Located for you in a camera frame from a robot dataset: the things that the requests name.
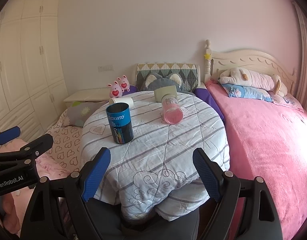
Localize grey plush toy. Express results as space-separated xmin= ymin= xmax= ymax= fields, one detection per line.
xmin=140 ymin=73 xmax=187 ymax=93

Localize pink rabbit toy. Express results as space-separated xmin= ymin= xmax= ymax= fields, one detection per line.
xmin=118 ymin=74 xmax=130 ymax=92
xmin=108 ymin=81 xmax=123 ymax=98

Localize cream wardrobe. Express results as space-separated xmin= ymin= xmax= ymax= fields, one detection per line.
xmin=0 ymin=0 xmax=69 ymax=135

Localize olive green box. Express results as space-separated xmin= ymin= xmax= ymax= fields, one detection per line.
xmin=154 ymin=85 xmax=178 ymax=103

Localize diamond pattern quilted cover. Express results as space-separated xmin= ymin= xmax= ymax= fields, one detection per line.
xmin=136 ymin=63 xmax=201 ymax=93

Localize white cup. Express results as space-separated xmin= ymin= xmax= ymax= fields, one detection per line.
xmin=109 ymin=97 xmax=134 ymax=108

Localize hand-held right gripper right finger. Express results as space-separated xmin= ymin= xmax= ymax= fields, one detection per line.
xmin=192 ymin=147 xmax=282 ymax=240

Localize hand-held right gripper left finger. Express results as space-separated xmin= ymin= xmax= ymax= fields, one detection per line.
xmin=20 ymin=147 xmax=124 ymax=240

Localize purple cushion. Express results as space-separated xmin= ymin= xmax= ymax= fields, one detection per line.
xmin=195 ymin=87 xmax=225 ymax=120
xmin=122 ymin=85 xmax=138 ymax=97

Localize pink fluffy cloth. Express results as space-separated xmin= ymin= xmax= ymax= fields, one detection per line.
xmin=0 ymin=185 xmax=36 ymax=238

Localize pink blanket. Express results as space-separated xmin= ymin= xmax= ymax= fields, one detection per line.
xmin=206 ymin=80 xmax=307 ymax=240

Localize dark grey pants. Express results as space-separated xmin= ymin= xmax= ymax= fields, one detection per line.
xmin=89 ymin=185 xmax=201 ymax=240

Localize striped white quilt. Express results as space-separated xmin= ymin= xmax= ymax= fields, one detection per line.
xmin=80 ymin=91 xmax=231 ymax=222

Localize white plush pig toy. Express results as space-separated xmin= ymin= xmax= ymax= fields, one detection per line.
xmin=218 ymin=68 xmax=288 ymax=97

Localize pink printed pillow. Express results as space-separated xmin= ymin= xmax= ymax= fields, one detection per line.
xmin=268 ymin=92 xmax=304 ymax=112

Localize blue printed pillow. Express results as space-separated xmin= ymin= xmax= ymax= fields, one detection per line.
xmin=221 ymin=83 xmax=274 ymax=102

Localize cream bed headboard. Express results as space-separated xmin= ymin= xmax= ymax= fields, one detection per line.
xmin=203 ymin=39 xmax=297 ymax=93

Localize pink transparent cup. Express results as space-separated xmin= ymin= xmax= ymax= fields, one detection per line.
xmin=160 ymin=94 xmax=184 ymax=125

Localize blue and black can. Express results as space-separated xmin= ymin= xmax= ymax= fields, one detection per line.
xmin=106 ymin=102 xmax=134 ymax=145

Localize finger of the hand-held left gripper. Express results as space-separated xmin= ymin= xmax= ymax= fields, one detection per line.
xmin=0 ymin=126 xmax=21 ymax=153
xmin=0 ymin=134 xmax=54 ymax=173

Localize heart print sheet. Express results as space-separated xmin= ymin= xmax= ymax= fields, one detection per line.
xmin=35 ymin=110 xmax=84 ymax=175

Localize pale curtain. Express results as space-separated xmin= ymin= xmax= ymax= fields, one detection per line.
xmin=292 ymin=0 xmax=307 ymax=110

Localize grey flower pillow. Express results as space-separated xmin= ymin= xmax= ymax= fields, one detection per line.
xmin=61 ymin=101 xmax=108 ymax=127

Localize cream bedside cabinet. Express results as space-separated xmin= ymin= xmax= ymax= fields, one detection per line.
xmin=64 ymin=88 xmax=114 ymax=103

